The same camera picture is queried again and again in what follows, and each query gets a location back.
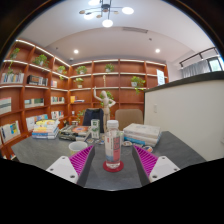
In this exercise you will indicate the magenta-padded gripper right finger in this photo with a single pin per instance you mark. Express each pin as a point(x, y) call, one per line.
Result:
point(163, 168)

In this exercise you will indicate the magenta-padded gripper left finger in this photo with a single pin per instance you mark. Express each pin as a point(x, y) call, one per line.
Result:
point(61, 168)

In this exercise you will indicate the clear plastic soda water bottle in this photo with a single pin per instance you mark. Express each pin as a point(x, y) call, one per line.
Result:
point(113, 146)

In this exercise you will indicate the round printed sticker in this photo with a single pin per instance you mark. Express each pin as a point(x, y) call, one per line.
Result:
point(148, 149)
point(127, 143)

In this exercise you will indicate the yellow striped white cup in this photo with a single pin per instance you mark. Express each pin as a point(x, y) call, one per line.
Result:
point(77, 147)

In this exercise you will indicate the stack of dark books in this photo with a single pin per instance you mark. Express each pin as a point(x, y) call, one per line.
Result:
point(75, 132)

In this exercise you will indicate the stack of white books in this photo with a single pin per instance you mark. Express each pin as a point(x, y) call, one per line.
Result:
point(142, 133)

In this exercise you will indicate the stack of colourful books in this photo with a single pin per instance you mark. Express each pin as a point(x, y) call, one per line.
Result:
point(46, 130)

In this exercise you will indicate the flat round red coaster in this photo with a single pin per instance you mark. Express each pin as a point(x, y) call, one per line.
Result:
point(113, 170)

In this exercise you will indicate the tall green white carton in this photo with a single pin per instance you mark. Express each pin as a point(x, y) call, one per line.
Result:
point(95, 129)

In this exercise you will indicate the white partition with dark top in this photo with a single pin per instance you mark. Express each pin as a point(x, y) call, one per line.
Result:
point(186, 116)

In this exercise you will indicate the dark blue chair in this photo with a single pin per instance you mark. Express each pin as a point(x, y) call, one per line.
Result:
point(91, 116)

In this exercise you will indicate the beige chair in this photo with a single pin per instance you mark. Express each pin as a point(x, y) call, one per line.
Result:
point(129, 117)

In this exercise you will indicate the wooden shelf unit with books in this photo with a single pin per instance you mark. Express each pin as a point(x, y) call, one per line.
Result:
point(40, 93)

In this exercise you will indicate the wooden artist mannequin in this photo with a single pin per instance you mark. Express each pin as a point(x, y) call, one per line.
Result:
point(106, 103)

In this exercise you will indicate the grey curtain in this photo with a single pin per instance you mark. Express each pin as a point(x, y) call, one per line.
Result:
point(196, 68)

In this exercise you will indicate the round recessed ceiling light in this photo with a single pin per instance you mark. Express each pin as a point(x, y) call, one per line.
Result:
point(76, 51)
point(157, 50)

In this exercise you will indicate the dark metal railing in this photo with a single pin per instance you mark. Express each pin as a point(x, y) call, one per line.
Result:
point(200, 54)

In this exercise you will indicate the ceiling air vent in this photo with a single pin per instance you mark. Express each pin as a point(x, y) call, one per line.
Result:
point(135, 30)

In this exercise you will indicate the multi-bulb ceiling lamp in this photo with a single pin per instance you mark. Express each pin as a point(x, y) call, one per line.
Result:
point(106, 11)

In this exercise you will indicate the white wall switch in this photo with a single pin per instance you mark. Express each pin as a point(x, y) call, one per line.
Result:
point(155, 108)

